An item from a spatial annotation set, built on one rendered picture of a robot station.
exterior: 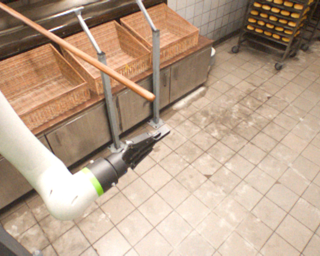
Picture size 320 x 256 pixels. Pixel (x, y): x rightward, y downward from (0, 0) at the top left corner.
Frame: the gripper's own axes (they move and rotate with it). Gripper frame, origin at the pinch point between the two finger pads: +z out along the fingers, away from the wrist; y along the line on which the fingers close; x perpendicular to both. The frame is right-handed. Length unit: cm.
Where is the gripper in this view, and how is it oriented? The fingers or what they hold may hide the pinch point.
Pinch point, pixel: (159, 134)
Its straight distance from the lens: 84.2
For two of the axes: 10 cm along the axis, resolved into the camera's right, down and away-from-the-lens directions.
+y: 0.0, 6.8, 7.3
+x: 6.9, 5.3, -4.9
